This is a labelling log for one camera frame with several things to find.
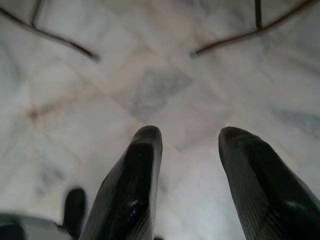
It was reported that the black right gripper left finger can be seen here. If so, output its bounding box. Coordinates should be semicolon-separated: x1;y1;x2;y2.
79;125;163;240

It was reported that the dark metal chair base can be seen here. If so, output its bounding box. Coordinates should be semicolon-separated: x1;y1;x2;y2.
190;0;320;57

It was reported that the black robot foot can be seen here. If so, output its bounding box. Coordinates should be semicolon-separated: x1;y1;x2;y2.
57;188;87;238

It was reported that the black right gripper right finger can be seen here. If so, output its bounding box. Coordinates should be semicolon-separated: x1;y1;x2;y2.
218;126;320;240

